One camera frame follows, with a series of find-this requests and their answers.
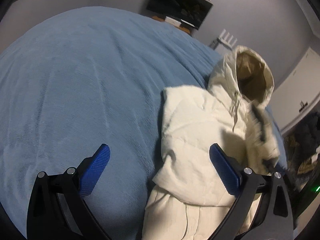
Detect cream hooded puffer jacket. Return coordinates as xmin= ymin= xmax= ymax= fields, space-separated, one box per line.
xmin=142 ymin=46 xmax=280 ymax=239

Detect hanging clothes in wardrobe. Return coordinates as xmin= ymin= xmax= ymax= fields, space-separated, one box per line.
xmin=284 ymin=111 xmax=319 ymax=189

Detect white box under monitor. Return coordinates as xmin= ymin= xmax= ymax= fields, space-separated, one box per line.
xmin=164 ymin=16 xmax=181 ymax=27

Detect white wifi router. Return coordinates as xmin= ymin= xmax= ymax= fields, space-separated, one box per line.
xmin=217 ymin=29 xmax=238 ymax=49

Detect black wall monitor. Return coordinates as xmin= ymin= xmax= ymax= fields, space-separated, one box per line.
xmin=146 ymin=0 xmax=213 ymax=29

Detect white wardrobe door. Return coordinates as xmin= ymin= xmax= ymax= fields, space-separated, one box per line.
xmin=270 ymin=48 xmax=319 ymax=134

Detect white cabinet under router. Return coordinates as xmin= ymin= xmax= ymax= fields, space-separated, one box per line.
xmin=209 ymin=38 xmax=220 ymax=50

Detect blue fleece bed blanket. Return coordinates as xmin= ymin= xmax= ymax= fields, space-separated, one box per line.
xmin=1 ymin=7 xmax=220 ymax=239

